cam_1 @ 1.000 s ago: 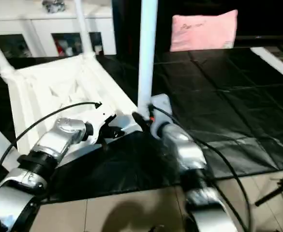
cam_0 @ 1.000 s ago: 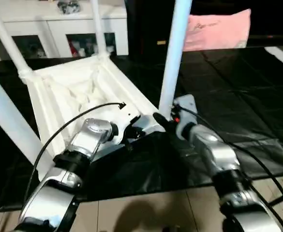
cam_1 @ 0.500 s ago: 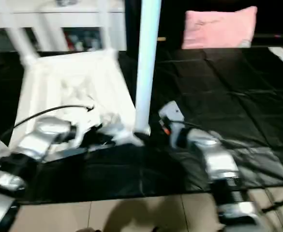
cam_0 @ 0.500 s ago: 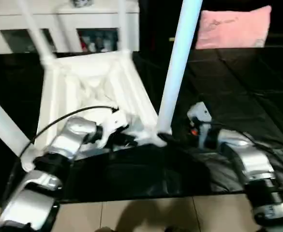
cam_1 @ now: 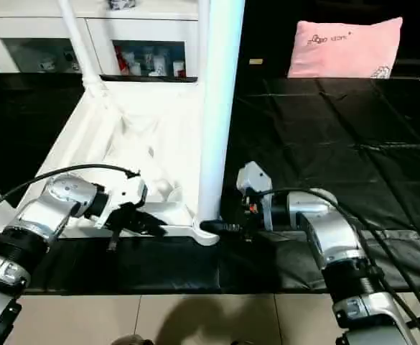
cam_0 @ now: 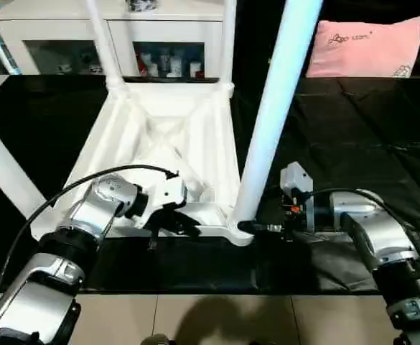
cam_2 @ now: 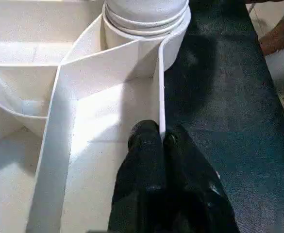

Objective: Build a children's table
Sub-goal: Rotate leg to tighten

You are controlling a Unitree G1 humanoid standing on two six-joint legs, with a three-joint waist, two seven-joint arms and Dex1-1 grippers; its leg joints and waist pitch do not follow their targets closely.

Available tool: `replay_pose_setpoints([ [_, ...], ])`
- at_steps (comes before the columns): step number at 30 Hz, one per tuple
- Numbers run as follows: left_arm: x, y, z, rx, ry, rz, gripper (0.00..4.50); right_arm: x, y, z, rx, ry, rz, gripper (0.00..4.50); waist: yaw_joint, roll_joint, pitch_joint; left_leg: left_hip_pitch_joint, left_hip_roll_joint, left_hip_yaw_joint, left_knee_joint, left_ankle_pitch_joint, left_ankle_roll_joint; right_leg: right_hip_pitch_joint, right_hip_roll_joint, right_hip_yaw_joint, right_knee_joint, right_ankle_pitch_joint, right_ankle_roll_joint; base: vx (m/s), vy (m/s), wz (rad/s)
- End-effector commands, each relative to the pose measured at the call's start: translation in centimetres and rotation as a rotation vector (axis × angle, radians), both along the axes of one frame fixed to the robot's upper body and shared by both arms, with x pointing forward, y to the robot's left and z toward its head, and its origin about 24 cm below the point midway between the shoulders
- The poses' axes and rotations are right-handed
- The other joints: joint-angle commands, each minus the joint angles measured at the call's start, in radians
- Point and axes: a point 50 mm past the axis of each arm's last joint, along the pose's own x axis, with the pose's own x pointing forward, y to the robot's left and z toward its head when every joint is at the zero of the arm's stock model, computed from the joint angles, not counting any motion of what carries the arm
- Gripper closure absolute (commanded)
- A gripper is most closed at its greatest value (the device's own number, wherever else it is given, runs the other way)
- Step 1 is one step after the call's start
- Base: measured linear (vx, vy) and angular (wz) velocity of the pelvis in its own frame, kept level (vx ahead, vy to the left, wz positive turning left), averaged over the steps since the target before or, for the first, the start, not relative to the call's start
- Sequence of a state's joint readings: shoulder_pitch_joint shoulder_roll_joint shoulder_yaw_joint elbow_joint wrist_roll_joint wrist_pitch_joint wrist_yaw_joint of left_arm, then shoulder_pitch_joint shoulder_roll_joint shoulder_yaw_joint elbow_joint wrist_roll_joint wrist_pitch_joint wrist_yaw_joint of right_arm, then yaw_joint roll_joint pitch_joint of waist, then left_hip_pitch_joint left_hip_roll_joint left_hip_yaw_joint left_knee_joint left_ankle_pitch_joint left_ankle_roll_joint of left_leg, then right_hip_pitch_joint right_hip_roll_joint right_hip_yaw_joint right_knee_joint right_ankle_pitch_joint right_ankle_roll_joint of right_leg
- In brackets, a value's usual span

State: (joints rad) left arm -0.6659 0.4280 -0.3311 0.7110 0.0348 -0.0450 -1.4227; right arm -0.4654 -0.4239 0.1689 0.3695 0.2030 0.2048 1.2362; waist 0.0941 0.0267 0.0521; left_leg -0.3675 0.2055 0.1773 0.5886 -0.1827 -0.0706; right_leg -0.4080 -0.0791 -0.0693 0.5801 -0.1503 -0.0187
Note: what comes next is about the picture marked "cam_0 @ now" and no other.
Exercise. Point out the white plastic table top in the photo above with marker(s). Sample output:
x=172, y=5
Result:
x=166, y=129

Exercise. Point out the white plastic table leg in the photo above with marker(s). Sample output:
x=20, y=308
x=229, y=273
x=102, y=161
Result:
x=105, y=47
x=274, y=108
x=5, y=169
x=227, y=43

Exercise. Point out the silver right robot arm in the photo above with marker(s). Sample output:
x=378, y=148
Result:
x=382, y=237

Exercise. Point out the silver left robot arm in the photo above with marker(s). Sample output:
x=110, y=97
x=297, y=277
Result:
x=80, y=223

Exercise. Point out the black work mat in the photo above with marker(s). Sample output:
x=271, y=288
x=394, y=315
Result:
x=353, y=144

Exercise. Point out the dark robot foot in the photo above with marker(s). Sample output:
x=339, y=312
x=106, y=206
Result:
x=156, y=340

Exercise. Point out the pink pillow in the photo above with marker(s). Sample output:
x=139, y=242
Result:
x=367, y=49

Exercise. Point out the black furniture with yellow label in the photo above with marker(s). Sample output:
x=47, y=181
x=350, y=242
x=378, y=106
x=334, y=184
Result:
x=260, y=32

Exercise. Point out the white cabinet with glass doors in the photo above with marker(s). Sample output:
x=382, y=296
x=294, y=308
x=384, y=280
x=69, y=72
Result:
x=73, y=36

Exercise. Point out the dark ornament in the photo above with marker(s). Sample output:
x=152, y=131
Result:
x=141, y=4

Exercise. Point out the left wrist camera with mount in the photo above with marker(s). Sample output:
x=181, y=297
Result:
x=168, y=190

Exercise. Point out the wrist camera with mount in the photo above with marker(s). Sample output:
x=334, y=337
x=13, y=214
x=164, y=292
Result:
x=168, y=190
x=296, y=180

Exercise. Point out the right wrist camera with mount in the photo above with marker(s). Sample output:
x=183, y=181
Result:
x=296, y=180

